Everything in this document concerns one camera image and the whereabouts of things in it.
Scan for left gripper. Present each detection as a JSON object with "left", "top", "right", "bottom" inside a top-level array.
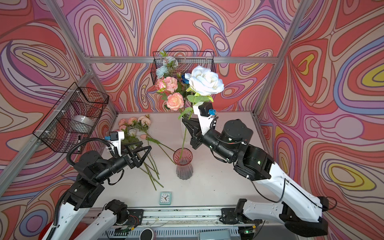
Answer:
[{"left": 92, "top": 141, "right": 150, "bottom": 186}]

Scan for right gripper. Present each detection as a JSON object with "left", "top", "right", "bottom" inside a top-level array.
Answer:
[{"left": 182, "top": 117, "right": 237, "bottom": 163}]

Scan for pink glass vase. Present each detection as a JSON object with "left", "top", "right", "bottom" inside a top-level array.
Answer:
[{"left": 173, "top": 148, "right": 194, "bottom": 180}]

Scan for pink peony flower stem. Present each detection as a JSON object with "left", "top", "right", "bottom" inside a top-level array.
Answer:
[{"left": 165, "top": 93, "right": 185, "bottom": 112}]

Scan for white rose stem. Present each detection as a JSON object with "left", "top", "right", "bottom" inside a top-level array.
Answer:
[{"left": 179, "top": 66, "right": 224, "bottom": 141}]

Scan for blue rose stem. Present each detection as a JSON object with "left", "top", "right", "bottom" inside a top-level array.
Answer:
[{"left": 182, "top": 74, "right": 189, "bottom": 85}]

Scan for large peach rose stem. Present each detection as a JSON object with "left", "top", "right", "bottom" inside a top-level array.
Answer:
[{"left": 163, "top": 77, "right": 178, "bottom": 94}]

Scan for red pink rose stem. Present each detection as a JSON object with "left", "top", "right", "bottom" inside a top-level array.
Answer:
[{"left": 155, "top": 78, "right": 166, "bottom": 93}]

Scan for pale blue flower stem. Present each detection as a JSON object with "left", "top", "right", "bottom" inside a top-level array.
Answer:
[{"left": 155, "top": 50, "right": 179, "bottom": 79}]

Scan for white ribbed vase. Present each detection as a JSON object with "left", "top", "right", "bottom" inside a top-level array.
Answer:
[{"left": 180, "top": 118, "right": 186, "bottom": 140}]

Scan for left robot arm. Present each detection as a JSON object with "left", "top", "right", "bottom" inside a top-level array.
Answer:
[{"left": 43, "top": 138, "right": 152, "bottom": 240}]

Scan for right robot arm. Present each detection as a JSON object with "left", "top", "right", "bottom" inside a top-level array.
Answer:
[{"left": 182, "top": 118, "right": 332, "bottom": 238}]

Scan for pile of artificial flowers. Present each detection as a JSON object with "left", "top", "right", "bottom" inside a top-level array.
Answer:
[{"left": 118, "top": 114, "right": 175, "bottom": 190}]

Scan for small teal clock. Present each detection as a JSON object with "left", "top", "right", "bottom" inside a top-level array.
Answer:
[{"left": 159, "top": 192, "right": 172, "bottom": 206}]

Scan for white bowl in basket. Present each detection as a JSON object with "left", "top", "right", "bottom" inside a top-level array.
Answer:
[{"left": 69, "top": 115, "right": 94, "bottom": 134}]

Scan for black white round cup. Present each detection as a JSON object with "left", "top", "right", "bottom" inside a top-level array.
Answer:
[{"left": 139, "top": 228, "right": 156, "bottom": 240}]

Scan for red bucket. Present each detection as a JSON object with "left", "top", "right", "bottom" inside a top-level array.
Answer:
[{"left": 38, "top": 221, "right": 88, "bottom": 240}]

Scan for grey box at bottom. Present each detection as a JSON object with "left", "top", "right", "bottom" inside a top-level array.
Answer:
[{"left": 198, "top": 230, "right": 231, "bottom": 240}]

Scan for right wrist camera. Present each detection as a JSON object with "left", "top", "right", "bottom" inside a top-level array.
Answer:
[{"left": 193, "top": 102, "right": 216, "bottom": 135}]

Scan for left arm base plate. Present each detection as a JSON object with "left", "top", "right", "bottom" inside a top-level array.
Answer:
[{"left": 115, "top": 209, "right": 144, "bottom": 227}]

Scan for black wire basket back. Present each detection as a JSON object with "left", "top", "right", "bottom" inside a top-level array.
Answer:
[{"left": 151, "top": 50, "right": 216, "bottom": 84}]

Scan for black wire basket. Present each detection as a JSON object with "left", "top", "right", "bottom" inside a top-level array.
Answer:
[
  {"left": 151, "top": 50, "right": 216, "bottom": 84},
  {"left": 33, "top": 83, "right": 109, "bottom": 153}
]

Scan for black wire basket left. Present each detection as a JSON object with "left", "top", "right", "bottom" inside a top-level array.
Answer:
[{"left": 33, "top": 83, "right": 109, "bottom": 153}]

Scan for aluminium mounting rail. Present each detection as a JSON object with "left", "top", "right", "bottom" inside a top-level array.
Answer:
[{"left": 86, "top": 205, "right": 259, "bottom": 229}]

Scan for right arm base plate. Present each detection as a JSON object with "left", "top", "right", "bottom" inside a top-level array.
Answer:
[{"left": 219, "top": 208, "right": 255, "bottom": 225}]

